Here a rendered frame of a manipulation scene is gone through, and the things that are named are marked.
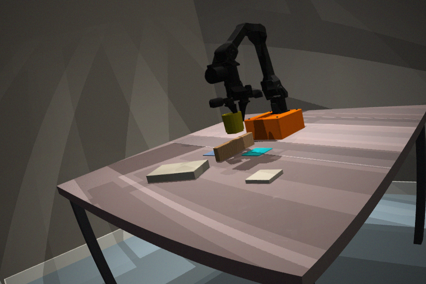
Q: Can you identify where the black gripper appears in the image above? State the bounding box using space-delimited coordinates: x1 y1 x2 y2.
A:
209 78 263 121

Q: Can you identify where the beige flat square tile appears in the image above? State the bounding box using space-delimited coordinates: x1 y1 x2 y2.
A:
245 169 283 184

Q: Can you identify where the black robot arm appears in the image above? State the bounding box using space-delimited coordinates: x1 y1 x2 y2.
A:
205 22 290 114

